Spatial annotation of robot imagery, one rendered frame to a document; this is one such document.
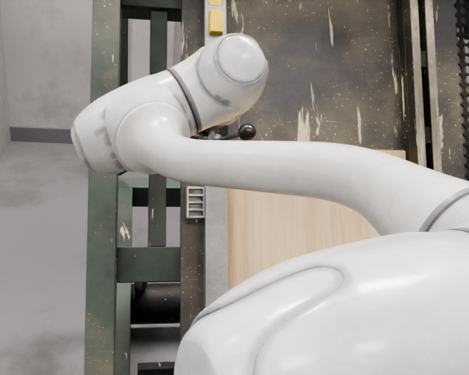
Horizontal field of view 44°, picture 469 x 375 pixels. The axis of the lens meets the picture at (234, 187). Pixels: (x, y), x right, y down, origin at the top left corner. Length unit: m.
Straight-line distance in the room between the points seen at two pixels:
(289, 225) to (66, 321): 1.79
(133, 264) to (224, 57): 0.67
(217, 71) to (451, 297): 0.53
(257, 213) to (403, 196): 0.83
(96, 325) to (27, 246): 2.28
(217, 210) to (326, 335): 1.00
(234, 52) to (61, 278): 2.54
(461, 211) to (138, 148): 0.42
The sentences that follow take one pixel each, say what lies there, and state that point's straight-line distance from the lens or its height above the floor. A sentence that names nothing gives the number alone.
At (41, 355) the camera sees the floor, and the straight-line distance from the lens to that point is 2.78.
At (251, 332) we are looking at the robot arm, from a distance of 0.30.
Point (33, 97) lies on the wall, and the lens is 4.76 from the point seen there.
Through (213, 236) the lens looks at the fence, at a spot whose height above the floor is 1.20.
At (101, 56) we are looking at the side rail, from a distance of 1.33.
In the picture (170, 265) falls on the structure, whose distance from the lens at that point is 1.34.
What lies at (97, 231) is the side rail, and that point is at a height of 1.21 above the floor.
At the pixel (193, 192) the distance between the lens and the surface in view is 1.31.
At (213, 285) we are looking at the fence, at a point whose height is 1.11.
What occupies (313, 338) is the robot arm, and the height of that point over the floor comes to 1.68.
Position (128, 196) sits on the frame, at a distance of 2.30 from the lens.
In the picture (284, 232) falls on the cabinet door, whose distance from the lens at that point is 1.33.
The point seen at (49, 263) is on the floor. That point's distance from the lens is 3.34.
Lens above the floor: 1.86
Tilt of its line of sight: 26 degrees down
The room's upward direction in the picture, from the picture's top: 6 degrees clockwise
